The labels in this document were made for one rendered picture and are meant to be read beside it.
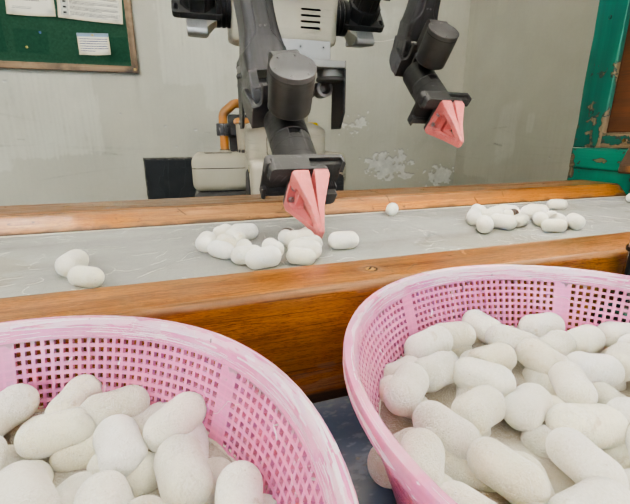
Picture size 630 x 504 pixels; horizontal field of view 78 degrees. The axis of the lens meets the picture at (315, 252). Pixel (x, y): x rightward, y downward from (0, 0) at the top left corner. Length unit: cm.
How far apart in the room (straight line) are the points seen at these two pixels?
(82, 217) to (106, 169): 194
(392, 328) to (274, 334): 8
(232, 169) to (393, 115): 164
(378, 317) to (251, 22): 47
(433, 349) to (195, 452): 15
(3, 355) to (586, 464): 28
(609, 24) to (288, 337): 106
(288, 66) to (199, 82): 202
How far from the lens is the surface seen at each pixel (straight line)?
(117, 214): 62
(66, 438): 22
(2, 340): 26
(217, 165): 134
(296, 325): 27
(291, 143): 51
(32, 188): 268
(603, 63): 118
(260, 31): 61
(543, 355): 27
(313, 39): 115
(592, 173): 116
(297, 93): 50
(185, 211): 61
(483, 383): 23
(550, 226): 60
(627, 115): 114
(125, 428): 20
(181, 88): 251
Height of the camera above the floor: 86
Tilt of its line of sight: 17 degrees down
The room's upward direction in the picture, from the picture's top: straight up
